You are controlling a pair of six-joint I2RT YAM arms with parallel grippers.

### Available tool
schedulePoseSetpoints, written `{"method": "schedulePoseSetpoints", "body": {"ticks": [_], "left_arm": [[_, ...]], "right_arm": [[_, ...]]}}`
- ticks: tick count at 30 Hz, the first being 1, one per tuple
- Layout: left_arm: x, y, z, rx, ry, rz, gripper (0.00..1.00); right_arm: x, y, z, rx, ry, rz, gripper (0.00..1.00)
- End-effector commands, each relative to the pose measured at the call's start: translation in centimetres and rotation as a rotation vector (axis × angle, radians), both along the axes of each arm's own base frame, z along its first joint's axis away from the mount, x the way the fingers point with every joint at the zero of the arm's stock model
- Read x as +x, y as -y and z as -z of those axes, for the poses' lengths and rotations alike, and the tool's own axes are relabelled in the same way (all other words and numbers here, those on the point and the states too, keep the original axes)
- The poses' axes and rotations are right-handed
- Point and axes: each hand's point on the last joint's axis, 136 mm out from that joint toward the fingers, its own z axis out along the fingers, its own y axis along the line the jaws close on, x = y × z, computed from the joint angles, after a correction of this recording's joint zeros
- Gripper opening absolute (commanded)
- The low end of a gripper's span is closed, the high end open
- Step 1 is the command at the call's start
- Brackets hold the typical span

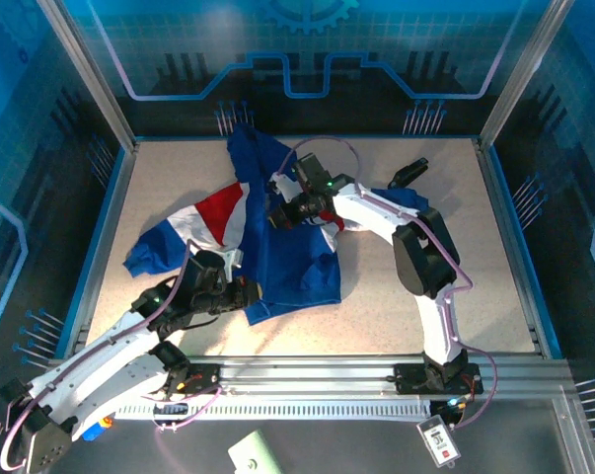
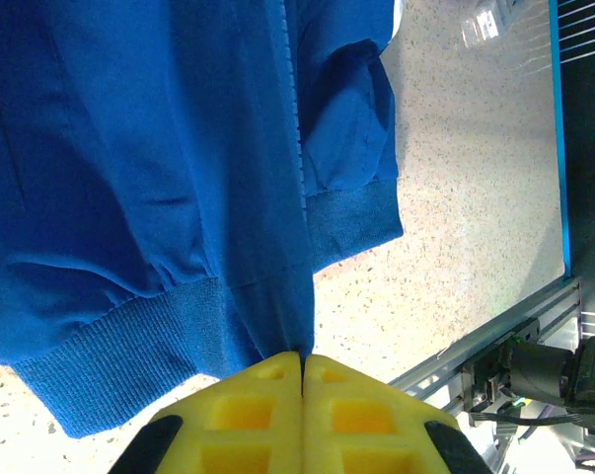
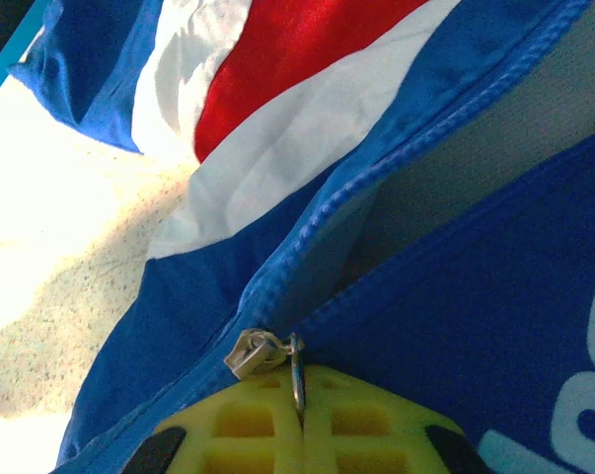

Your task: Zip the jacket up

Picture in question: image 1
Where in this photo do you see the aluminium side frame rail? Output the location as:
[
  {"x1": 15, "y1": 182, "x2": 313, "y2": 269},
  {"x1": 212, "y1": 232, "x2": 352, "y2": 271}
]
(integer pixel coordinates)
[
  {"x1": 472, "y1": 137, "x2": 563, "y2": 359},
  {"x1": 54, "y1": 141, "x2": 141, "y2": 359}
]

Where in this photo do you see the black stapler-shaped tool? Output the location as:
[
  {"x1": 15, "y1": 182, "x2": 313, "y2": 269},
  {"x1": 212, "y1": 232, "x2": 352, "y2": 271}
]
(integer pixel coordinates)
[{"x1": 387, "y1": 156, "x2": 430, "y2": 191}]

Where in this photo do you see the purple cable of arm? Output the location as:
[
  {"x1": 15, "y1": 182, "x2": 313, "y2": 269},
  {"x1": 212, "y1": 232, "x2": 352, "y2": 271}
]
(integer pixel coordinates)
[
  {"x1": 0, "y1": 239, "x2": 224, "y2": 474},
  {"x1": 278, "y1": 135, "x2": 498, "y2": 432}
]

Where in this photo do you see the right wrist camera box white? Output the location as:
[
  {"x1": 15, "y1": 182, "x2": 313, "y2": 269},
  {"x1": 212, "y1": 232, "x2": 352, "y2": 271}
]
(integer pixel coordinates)
[{"x1": 267, "y1": 171, "x2": 299, "y2": 202}]

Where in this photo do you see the aluminium front frame rail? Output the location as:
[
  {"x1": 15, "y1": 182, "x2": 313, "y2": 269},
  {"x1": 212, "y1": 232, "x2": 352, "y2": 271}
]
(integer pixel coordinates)
[{"x1": 47, "y1": 354, "x2": 575, "y2": 397}]

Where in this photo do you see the blue red white jacket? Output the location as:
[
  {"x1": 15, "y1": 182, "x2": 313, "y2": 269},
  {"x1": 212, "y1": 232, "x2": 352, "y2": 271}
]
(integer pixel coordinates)
[{"x1": 122, "y1": 121, "x2": 430, "y2": 328}]

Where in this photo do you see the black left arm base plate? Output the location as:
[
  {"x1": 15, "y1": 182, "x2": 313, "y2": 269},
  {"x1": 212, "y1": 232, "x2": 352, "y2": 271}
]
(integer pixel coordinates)
[{"x1": 163, "y1": 362, "x2": 224, "y2": 396}]

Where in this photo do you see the blue block with orange studs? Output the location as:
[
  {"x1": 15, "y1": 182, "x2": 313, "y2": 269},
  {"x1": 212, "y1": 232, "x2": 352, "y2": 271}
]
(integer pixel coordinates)
[{"x1": 81, "y1": 416, "x2": 114, "y2": 442}]

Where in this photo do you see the pale green card box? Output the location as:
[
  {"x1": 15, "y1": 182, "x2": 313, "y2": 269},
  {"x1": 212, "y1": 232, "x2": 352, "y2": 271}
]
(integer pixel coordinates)
[{"x1": 226, "y1": 429, "x2": 284, "y2": 474}]

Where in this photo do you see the aluminium frame post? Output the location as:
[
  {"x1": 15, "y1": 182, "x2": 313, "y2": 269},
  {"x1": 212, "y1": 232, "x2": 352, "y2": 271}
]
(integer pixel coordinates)
[
  {"x1": 476, "y1": 0, "x2": 575, "y2": 150},
  {"x1": 36, "y1": 0, "x2": 141, "y2": 152}
]

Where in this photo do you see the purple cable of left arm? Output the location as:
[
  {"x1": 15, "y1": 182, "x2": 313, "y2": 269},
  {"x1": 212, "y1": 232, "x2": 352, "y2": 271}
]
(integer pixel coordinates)
[{"x1": 0, "y1": 239, "x2": 224, "y2": 474}]

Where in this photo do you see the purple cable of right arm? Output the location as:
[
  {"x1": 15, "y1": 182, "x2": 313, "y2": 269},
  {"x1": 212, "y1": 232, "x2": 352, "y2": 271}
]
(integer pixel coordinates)
[{"x1": 278, "y1": 135, "x2": 498, "y2": 432}]

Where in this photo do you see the white slotted cable duct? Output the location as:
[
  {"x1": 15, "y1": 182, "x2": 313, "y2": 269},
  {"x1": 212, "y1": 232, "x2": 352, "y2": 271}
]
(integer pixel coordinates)
[{"x1": 113, "y1": 398, "x2": 433, "y2": 422}]

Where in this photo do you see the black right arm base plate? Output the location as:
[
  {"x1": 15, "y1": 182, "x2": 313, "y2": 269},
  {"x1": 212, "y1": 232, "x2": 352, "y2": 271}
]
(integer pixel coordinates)
[{"x1": 392, "y1": 362, "x2": 485, "y2": 396}]

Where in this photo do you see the white badge card with holder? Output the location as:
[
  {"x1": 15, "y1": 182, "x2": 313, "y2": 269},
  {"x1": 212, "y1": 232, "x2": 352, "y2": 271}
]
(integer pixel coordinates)
[{"x1": 415, "y1": 414, "x2": 463, "y2": 468}]

